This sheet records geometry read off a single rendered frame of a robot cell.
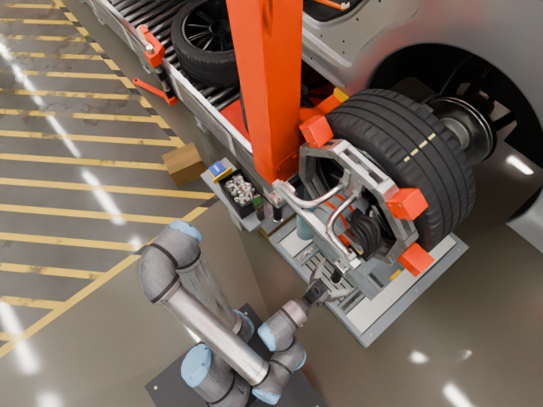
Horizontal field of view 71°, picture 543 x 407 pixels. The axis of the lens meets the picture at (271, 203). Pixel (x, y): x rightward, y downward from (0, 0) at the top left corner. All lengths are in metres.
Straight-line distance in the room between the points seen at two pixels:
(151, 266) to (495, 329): 1.87
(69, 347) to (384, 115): 2.04
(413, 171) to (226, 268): 1.38
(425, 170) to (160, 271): 0.87
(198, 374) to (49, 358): 1.16
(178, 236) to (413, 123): 0.84
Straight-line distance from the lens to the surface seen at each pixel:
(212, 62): 2.49
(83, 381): 2.46
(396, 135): 1.28
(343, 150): 1.29
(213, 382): 1.66
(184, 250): 1.26
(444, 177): 1.33
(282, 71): 1.30
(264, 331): 1.35
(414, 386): 2.28
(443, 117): 1.75
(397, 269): 2.20
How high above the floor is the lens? 2.19
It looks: 64 degrees down
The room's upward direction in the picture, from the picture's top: 7 degrees counter-clockwise
